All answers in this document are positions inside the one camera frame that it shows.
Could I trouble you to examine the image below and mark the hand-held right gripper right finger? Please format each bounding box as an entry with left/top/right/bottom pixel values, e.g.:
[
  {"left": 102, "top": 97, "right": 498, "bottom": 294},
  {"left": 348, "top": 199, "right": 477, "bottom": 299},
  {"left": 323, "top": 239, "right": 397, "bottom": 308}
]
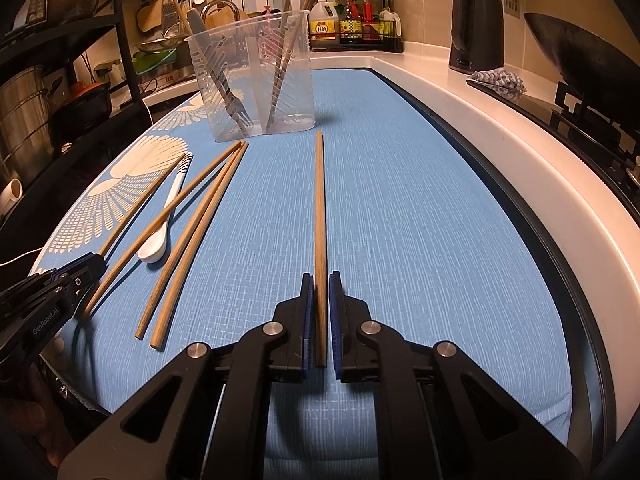
[{"left": 327, "top": 270, "right": 583, "bottom": 480}]

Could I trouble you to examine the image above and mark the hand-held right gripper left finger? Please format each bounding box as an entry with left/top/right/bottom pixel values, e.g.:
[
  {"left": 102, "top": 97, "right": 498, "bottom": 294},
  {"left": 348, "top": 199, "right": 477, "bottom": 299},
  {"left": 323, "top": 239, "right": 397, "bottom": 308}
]
[{"left": 57, "top": 272, "right": 317, "bottom": 480}]

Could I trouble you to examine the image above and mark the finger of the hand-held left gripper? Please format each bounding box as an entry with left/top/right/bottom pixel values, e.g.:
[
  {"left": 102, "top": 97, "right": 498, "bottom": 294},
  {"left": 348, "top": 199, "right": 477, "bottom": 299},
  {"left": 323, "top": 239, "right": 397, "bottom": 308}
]
[
  {"left": 47, "top": 252, "right": 108, "bottom": 283},
  {"left": 57, "top": 277, "right": 101, "bottom": 318}
]

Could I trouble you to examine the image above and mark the white spoon with striped handle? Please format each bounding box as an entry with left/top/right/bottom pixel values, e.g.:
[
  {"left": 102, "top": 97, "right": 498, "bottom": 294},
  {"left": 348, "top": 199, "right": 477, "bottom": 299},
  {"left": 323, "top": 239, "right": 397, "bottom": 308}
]
[{"left": 137, "top": 152, "right": 193, "bottom": 264}]

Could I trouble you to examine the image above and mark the clear plastic utensil holder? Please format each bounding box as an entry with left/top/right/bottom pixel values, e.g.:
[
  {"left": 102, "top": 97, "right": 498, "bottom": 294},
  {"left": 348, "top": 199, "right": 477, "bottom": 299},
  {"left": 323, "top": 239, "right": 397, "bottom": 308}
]
[{"left": 185, "top": 9, "right": 317, "bottom": 142}]

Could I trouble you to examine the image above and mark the fork with pale handle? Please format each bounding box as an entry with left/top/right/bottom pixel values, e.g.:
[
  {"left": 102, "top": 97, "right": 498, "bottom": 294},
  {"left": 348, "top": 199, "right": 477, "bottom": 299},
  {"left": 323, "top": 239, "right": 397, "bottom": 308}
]
[{"left": 186, "top": 8, "right": 253, "bottom": 137}]

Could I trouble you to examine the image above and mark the person's left hand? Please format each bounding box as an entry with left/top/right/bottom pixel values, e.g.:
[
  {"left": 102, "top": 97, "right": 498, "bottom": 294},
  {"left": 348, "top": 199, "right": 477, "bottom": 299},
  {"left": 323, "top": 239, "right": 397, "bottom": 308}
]
[{"left": 0, "top": 360, "right": 76, "bottom": 466}]

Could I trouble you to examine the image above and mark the white pipe end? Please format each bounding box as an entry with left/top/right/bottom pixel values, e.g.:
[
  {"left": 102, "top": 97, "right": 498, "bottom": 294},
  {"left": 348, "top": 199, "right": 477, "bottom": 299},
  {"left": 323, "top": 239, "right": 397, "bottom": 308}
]
[{"left": 0, "top": 179, "right": 23, "bottom": 211}]

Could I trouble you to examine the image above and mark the blue patterned table mat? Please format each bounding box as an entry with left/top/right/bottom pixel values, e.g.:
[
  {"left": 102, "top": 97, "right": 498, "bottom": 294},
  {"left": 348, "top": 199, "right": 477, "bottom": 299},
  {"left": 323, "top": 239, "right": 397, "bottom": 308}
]
[{"left": 30, "top": 67, "right": 573, "bottom": 480}]

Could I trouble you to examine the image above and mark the large steel pot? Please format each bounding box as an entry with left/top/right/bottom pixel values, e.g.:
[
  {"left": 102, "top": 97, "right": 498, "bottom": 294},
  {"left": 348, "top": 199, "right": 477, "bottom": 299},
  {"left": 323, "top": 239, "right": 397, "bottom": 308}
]
[{"left": 0, "top": 65, "right": 53, "bottom": 186}]

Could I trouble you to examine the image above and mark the black pot with orange lid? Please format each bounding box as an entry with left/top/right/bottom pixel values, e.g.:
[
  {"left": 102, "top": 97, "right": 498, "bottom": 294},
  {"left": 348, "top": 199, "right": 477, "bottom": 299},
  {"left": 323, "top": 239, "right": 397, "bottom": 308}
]
[{"left": 52, "top": 82, "right": 113, "bottom": 128}]

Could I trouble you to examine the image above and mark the green plastic basin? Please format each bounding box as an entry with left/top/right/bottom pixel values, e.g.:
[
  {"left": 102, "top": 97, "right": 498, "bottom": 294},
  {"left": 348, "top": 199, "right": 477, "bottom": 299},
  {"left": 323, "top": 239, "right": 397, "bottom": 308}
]
[{"left": 132, "top": 49, "right": 177, "bottom": 73}]

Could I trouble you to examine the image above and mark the black shelf rack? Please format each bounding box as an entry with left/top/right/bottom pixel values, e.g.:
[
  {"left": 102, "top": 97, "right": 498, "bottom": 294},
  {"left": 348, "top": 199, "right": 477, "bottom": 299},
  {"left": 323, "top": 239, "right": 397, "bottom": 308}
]
[{"left": 0, "top": 0, "right": 151, "bottom": 161}]

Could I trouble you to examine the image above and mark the metal colander bowl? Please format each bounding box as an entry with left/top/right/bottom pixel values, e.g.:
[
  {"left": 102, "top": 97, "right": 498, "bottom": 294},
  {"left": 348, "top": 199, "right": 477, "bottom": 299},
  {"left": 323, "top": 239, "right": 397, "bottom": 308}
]
[{"left": 139, "top": 35, "right": 186, "bottom": 53}]

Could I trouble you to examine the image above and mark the hanging wooden cutting board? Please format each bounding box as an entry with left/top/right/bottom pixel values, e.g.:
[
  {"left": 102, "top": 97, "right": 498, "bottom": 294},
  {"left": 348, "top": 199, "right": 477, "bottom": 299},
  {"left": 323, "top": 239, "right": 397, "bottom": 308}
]
[{"left": 136, "top": 2, "right": 166, "bottom": 33}]

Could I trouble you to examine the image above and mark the microwave oven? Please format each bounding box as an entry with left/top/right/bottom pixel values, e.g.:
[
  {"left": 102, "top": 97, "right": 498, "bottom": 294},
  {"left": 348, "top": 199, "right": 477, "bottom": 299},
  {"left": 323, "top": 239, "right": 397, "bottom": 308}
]
[{"left": 10, "top": 0, "right": 51, "bottom": 31}]

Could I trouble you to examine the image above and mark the large cooking oil bottle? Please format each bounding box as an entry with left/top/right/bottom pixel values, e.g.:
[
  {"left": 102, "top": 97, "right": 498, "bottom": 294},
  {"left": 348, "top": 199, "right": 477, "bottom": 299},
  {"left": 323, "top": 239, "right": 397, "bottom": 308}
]
[{"left": 307, "top": 0, "right": 341, "bottom": 50}]

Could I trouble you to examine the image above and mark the dark soy sauce bottle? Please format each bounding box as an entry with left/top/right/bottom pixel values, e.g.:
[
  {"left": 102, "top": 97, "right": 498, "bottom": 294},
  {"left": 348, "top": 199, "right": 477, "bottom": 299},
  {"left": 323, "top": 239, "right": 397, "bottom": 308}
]
[{"left": 340, "top": 0, "right": 365, "bottom": 45}]

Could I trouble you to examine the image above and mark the round wooden cutting board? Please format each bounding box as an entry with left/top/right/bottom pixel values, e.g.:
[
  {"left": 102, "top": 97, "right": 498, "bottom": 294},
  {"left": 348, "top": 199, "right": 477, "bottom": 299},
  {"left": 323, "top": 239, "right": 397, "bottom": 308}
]
[{"left": 205, "top": 7, "right": 251, "bottom": 28}]

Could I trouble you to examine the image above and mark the grey blue dish cloth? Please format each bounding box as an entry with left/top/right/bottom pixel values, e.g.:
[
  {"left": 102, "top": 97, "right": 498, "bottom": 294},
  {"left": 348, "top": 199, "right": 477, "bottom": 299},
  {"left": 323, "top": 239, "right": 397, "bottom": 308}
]
[{"left": 467, "top": 67, "right": 527, "bottom": 100}]

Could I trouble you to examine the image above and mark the olive oil bottle white cap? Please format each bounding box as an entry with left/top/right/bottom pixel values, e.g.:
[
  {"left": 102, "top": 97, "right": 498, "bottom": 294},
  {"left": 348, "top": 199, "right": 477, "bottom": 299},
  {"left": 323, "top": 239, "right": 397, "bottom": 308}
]
[{"left": 380, "top": 7, "right": 403, "bottom": 53}]

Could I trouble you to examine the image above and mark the black glass gas stove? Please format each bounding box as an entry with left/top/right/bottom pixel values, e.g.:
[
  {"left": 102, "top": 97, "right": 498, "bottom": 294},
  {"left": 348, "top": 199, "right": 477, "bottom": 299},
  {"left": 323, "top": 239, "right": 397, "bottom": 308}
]
[{"left": 467, "top": 77, "right": 640, "bottom": 196}]

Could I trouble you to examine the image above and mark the chrome kitchen faucet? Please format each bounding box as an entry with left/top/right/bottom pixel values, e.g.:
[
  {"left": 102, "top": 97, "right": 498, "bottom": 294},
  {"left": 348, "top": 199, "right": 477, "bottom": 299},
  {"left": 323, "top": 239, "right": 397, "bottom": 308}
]
[{"left": 200, "top": 0, "right": 241, "bottom": 26}]

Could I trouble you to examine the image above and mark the red capped sauce bottle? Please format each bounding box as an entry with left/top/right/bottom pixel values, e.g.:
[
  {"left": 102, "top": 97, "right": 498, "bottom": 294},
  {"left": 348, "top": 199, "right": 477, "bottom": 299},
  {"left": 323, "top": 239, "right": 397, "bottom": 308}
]
[{"left": 362, "top": 0, "right": 377, "bottom": 41}]

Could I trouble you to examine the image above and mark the black electric kettle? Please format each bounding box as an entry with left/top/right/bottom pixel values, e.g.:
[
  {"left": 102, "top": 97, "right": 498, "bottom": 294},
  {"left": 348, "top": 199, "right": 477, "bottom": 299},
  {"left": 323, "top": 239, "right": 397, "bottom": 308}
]
[{"left": 448, "top": 0, "right": 505, "bottom": 75}]

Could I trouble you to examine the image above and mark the black burner grate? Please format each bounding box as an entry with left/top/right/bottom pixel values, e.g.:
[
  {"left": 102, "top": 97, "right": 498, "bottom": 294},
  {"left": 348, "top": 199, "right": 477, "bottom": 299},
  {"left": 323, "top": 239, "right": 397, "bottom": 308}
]
[{"left": 554, "top": 80, "right": 640, "bottom": 171}]

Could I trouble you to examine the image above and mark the black wok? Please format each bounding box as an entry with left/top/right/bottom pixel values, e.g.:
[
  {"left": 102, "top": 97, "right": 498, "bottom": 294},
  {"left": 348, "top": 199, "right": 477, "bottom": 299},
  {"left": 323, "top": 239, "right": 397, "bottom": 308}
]
[{"left": 524, "top": 12, "right": 640, "bottom": 106}]

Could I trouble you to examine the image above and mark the white cable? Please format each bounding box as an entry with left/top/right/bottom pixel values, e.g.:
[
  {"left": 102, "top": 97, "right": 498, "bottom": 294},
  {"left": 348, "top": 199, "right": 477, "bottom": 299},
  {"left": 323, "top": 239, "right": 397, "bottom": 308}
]
[{"left": 0, "top": 247, "right": 43, "bottom": 266}]

